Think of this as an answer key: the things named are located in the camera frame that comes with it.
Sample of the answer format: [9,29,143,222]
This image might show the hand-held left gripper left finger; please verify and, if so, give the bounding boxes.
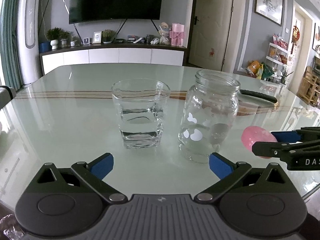
[29,152,128,204]

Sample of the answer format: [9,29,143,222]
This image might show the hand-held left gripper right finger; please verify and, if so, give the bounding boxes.
[194,152,293,204]

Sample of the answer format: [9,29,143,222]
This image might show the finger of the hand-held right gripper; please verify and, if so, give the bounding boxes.
[271,127,320,143]
[252,141,320,159]

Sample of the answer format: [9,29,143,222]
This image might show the pink bottle cap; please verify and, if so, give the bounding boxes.
[241,126,278,158]

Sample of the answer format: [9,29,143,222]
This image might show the clear glass cup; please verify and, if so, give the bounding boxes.
[111,79,171,149]

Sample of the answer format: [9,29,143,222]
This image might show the clear glass bottle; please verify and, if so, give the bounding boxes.
[178,69,241,164]

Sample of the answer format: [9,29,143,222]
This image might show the wooden folding chair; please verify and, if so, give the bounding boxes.
[297,55,320,108]

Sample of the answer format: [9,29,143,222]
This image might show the pile of snack bags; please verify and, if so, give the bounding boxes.
[246,60,274,80]

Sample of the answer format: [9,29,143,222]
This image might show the white shelf rack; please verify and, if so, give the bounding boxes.
[265,34,292,77]

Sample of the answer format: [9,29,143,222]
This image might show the white television cabinet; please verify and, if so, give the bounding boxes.
[39,42,188,75]

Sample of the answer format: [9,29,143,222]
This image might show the clear plastic bag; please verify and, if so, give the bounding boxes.
[0,214,24,240]

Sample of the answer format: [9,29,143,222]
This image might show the grey chair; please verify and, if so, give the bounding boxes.
[0,85,16,110]

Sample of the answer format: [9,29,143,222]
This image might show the green cactus plant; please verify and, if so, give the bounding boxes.
[102,29,114,44]

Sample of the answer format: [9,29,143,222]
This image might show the cream door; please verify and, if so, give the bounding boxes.
[189,0,235,72]

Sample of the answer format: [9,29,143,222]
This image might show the small potted plant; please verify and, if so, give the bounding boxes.
[59,31,71,48]

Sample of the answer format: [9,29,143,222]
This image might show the framed painting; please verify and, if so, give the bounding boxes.
[254,0,285,27]

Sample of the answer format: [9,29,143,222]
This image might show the pink gift box with bow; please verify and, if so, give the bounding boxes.
[170,23,185,47]

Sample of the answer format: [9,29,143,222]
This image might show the potted plant in white pot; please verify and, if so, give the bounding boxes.
[47,27,62,50]

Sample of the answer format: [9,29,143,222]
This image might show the doll bouquet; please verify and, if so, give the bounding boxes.
[158,22,171,45]

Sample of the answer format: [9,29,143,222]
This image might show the white tower air conditioner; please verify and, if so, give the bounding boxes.
[17,0,43,85]

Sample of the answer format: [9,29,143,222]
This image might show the green curtain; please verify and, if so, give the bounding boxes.
[0,0,23,90]

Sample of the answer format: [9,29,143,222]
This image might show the black television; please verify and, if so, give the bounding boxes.
[69,0,165,25]

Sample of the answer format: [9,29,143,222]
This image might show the black handled tool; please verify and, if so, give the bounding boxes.
[239,89,278,107]

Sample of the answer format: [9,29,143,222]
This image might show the red wall ornament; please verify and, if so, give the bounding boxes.
[291,26,300,48]

